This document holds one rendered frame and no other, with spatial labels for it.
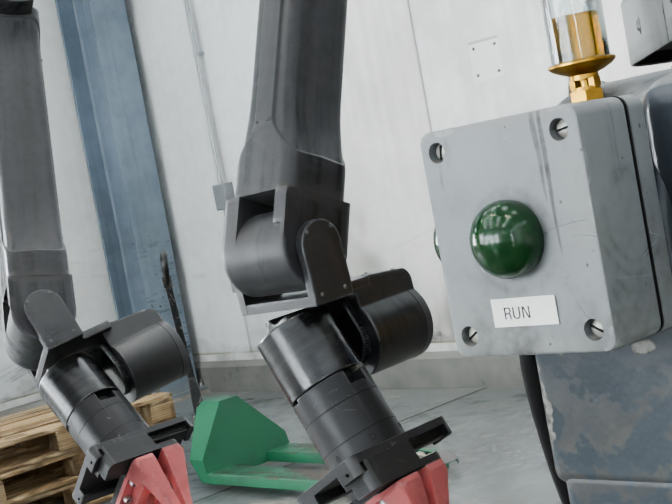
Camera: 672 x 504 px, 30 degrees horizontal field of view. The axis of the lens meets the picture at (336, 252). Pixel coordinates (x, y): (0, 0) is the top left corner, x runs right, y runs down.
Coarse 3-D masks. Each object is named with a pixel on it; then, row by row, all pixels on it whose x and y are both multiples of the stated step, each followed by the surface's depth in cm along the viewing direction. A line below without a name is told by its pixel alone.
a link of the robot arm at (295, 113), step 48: (288, 0) 87; (336, 0) 89; (288, 48) 86; (336, 48) 88; (288, 96) 85; (336, 96) 88; (288, 144) 84; (336, 144) 87; (240, 192) 86; (288, 192) 82; (336, 192) 85; (240, 240) 85; (288, 240) 82; (240, 288) 87; (288, 288) 84
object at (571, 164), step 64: (512, 128) 46; (576, 128) 44; (640, 128) 47; (448, 192) 49; (512, 192) 47; (576, 192) 45; (448, 256) 49; (576, 256) 45; (640, 256) 46; (576, 320) 46; (640, 320) 46
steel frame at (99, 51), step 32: (64, 0) 913; (96, 0) 885; (64, 32) 911; (96, 32) 882; (128, 32) 901; (96, 64) 912; (128, 64) 899; (96, 96) 918; (128, 96) 896; (96, 128) 922; (128, 128) 894; (96, 160) 920; (128, 160) 891; (96, 192) 917; (128, 192) 889; (160, 192) 908; (128, 224) 917; (160, 224) 906; (128, 256) 924; (128, 288) 929; (160, 288) 900
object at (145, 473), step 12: (144, 456) 103; (132, 468) 103; (144, 468) 103; (156, 468) 103; (120, 480) 105; (132, 480) 103; (144, 480) 103; (156, 480) 103; (120, 492) 105; (132, 492) 105; (144, 492) 105; (156, 492) 103; (168, 492) 103
